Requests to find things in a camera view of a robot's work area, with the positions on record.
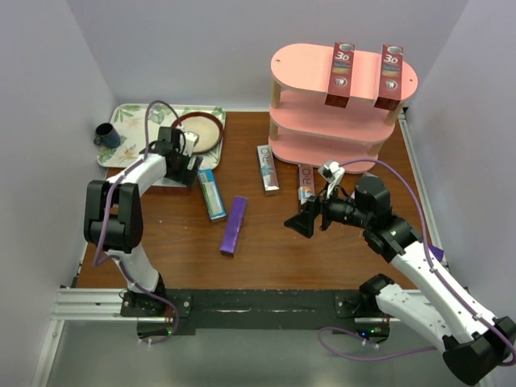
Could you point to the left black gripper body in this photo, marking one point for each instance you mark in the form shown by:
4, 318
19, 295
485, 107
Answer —
178, 151

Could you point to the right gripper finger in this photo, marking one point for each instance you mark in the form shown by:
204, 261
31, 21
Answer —
303, 222
316, 206

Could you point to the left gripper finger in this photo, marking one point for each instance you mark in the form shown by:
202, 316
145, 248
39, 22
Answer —
192, 170
175, 166

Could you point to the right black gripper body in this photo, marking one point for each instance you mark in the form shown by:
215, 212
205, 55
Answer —
343, 210

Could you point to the red toothpaste box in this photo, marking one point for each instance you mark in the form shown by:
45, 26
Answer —
390, 80
340, 77
167, 182

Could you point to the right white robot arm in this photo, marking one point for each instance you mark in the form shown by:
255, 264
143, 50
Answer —
472, 340

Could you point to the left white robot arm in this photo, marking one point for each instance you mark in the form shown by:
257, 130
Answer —
114, 219

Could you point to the pink three-tier shelf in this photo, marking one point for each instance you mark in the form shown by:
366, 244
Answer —
304, 130

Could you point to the silver toothpaste box middle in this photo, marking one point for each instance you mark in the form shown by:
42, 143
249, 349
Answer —
306, 186

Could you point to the silver toothpaste box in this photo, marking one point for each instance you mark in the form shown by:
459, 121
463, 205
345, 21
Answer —
306, 186
268, 170

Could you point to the brown rimmed beige plate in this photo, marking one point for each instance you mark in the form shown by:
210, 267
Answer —
206, 126

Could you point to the blue toothpaste box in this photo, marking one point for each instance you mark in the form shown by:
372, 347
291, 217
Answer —
213, 200

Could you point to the floral serving tray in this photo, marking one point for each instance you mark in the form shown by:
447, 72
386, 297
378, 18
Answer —
128, 121

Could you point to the silver toothpaste box left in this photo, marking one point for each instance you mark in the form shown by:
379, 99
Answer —
268, 170

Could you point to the dark blue mug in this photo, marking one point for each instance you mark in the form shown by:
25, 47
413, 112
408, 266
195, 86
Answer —
106, 136

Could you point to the purple toothpaste box centre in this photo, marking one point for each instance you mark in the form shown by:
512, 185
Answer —
234, 224

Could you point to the purple toothpaste box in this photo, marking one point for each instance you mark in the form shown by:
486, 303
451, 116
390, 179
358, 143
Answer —
438, 253
234, 224

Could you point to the purple toothpaste box right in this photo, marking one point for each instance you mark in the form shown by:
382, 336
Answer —
438, 253

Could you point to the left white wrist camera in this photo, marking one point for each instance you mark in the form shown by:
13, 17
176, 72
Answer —
188, 140

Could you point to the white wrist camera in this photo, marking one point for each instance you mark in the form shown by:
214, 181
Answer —
188, 140
333, 174

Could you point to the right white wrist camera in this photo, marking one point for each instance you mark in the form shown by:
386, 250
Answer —
333, 174

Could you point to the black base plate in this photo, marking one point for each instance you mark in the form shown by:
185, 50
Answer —
281, 309

